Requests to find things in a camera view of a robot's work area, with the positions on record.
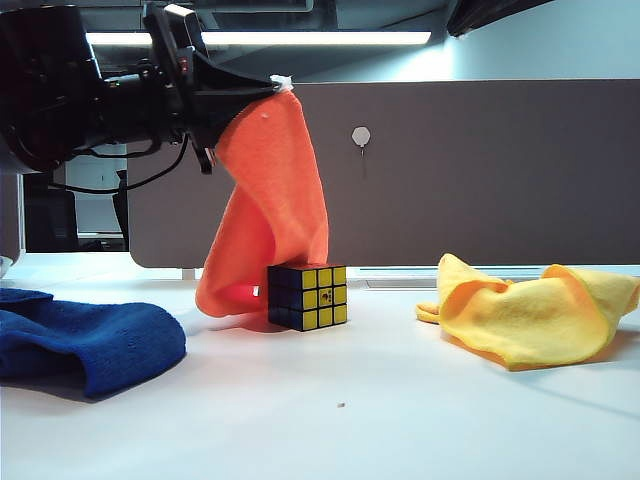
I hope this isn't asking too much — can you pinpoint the Rubik's cube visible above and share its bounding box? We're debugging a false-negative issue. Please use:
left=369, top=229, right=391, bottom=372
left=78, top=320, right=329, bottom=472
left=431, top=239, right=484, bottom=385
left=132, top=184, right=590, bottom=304
left=267, top=263, right=349, bottom=333

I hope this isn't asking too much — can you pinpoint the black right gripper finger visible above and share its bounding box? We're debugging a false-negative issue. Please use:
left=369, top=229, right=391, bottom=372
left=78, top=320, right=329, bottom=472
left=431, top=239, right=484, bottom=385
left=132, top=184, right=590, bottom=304
left=447, top=0, right=556, bottom=39

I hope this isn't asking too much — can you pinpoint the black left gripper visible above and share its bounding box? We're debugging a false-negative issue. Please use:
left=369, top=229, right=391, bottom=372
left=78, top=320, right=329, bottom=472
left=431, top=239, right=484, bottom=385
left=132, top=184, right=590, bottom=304
left=99, top=4, right=294, bottom=174

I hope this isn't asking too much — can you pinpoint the black office chair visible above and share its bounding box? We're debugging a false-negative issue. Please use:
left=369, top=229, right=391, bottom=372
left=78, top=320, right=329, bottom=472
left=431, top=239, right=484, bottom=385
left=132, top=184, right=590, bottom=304
left=23, top=172, right=80, bottom=254

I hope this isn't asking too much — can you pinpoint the orange microfibre rag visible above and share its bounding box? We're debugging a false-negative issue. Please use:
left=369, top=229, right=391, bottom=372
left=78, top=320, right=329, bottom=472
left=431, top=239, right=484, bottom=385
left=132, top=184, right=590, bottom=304
left=194, top=91, right=330, bottom=319

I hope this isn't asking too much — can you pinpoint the grey desk divider panel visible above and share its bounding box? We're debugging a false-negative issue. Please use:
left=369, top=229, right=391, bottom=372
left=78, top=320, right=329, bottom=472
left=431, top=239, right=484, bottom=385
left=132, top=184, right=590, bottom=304
left=127, top=79, right=640, bottom=271

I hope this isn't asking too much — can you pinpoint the long ceiling light strip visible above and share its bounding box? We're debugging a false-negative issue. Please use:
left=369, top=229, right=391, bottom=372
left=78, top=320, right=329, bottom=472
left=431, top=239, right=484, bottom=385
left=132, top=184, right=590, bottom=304
left=85, top=31, right=432, bottom=46

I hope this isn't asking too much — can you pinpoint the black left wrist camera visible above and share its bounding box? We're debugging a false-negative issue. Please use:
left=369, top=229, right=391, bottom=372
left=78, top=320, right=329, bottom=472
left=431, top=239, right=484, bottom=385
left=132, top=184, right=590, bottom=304
left=163, top=2, right=204, bottom=49

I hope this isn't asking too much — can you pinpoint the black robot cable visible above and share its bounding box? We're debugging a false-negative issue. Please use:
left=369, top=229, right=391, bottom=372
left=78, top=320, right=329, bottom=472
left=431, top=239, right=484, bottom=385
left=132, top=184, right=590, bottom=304
left=47, top=132, right=191, bottom=195

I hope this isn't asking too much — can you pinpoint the dark narrow chair back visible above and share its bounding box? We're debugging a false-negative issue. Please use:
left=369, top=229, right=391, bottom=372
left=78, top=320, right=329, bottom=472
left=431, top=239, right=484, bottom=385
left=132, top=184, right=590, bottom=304
left=111, top=169, right=130, bottom=251

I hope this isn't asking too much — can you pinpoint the yellow microfibre rag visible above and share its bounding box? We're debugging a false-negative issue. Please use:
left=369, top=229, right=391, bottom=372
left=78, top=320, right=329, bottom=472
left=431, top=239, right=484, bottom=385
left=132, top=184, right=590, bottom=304
left=415, top=253, right=640, bottom=373

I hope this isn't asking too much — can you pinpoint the blue terry rag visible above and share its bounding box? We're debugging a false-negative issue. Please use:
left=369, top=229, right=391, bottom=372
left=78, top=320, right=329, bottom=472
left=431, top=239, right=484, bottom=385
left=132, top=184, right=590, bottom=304
left=0, top=288, right=187, bottom=400

